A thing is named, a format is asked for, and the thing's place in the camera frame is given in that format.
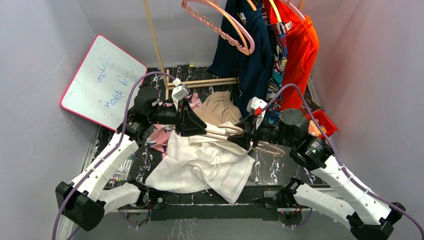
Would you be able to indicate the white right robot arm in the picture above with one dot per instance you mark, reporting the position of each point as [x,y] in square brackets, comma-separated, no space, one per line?
[366,217]

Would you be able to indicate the dark book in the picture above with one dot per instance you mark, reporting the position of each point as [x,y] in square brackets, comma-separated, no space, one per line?
[311,105]

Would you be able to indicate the navy blue hanging shorts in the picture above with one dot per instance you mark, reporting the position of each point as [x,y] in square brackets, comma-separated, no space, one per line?
[253,71]

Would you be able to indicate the pink framed whiteboard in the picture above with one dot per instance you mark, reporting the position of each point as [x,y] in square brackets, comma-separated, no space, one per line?
[101,85]

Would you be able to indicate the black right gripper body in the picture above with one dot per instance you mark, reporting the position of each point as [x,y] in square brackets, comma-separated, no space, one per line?
[267,132]

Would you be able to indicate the red plastic bin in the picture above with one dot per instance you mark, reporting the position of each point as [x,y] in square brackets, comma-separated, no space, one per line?
[324,123]

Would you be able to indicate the white shorts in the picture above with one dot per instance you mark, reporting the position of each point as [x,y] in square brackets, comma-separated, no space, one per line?
[199,163]

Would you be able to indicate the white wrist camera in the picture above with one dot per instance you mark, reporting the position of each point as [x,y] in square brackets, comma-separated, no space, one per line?
[257,108]
[180,91]

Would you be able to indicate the colourful print hanging shorts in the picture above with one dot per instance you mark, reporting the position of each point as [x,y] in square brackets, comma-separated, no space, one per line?
[277,39]

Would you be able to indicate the pink shark print shorts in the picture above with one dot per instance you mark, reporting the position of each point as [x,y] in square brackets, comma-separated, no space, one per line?
[158,140]

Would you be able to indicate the wooden clothes rack frame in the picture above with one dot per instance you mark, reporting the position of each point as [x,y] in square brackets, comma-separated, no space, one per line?
[169,86]

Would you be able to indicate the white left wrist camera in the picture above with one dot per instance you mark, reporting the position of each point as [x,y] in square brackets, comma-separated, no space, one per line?
[180,91]

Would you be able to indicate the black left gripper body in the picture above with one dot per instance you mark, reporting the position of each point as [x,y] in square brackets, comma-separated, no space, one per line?
[165,116]

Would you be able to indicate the light wooden hanger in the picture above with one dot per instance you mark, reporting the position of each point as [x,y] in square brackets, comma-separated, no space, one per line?
[221,132]

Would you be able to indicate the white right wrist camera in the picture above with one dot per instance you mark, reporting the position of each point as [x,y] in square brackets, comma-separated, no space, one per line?
[257,108]

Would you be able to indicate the coloured marker pack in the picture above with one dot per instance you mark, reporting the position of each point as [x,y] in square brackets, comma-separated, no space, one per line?
[122,174]

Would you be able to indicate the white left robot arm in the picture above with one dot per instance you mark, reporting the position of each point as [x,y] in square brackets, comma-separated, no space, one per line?
[130,135]

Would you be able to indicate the pink and orange hanger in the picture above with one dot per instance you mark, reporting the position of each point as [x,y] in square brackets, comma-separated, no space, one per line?
[230,29]

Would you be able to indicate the orange hanging shorts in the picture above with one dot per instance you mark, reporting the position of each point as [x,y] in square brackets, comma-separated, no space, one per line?
[302,48]

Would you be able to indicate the beige shorts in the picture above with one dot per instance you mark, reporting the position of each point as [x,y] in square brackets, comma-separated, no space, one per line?
[218,109]

